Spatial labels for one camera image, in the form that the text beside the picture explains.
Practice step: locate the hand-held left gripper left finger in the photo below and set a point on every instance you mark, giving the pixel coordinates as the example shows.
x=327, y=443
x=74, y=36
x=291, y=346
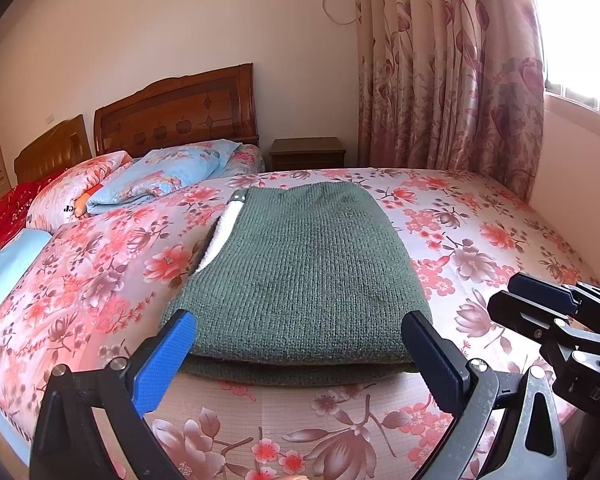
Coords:
x=162, y=360

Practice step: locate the green and white knitted sweater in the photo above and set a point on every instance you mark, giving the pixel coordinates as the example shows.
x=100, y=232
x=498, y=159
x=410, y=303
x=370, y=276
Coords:
x=305, y=270

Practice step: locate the small wooden headboard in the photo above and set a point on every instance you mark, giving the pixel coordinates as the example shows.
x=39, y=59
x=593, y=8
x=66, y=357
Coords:
x=52, y=150

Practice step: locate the dark wooden nightstand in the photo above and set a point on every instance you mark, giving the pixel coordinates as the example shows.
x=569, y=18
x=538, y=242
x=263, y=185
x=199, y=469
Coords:
x=307, y=154

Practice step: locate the pink floral curtain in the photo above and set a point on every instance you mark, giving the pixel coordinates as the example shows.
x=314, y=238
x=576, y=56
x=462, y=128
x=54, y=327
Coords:
x=445, y=75

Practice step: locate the large carved wooden headboard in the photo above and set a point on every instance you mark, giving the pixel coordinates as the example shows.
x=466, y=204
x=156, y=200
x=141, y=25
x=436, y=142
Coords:
x=180, y=110

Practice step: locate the bed with pink floral sheet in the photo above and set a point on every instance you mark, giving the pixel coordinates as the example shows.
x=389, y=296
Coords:
x=480, y=230

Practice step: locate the red blanket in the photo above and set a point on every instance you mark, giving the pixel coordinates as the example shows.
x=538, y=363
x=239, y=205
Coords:
x=5, y=215

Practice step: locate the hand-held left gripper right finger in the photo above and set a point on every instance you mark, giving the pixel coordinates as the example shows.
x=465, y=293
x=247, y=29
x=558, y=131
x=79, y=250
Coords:
x=432, y=357

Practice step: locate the pink and blue floral pillow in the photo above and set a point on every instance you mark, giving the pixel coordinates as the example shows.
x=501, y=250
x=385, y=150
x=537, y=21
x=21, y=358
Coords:
x=245, y=157

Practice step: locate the window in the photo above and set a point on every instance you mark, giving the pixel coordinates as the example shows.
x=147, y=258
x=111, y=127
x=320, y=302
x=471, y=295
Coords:
x=580, y=35

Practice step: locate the folded blue floral quilt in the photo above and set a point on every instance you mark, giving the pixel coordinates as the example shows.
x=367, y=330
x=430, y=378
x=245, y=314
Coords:
x=165, y=175

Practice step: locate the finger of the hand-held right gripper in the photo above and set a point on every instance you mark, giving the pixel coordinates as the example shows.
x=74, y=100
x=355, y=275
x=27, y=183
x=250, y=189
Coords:
x=540, y=290
x=520, y=315

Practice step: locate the light blue pillow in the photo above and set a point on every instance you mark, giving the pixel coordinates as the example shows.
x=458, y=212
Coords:
x=5, y=265

